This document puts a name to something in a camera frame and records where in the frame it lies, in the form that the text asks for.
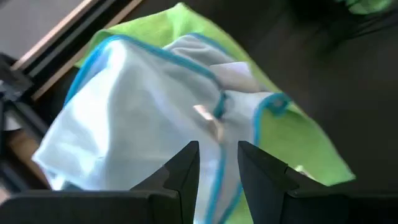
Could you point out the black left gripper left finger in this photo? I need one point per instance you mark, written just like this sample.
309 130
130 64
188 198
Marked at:
183 180

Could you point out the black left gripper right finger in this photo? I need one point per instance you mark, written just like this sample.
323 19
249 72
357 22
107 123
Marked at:
261 180

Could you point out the green microfiber towel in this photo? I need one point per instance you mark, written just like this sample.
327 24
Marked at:
295 146
367 5

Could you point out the light blue microfiber towel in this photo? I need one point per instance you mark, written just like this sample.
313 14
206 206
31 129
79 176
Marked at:
124 124

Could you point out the black metal table frame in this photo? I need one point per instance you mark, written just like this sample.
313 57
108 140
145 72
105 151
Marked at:
71 37

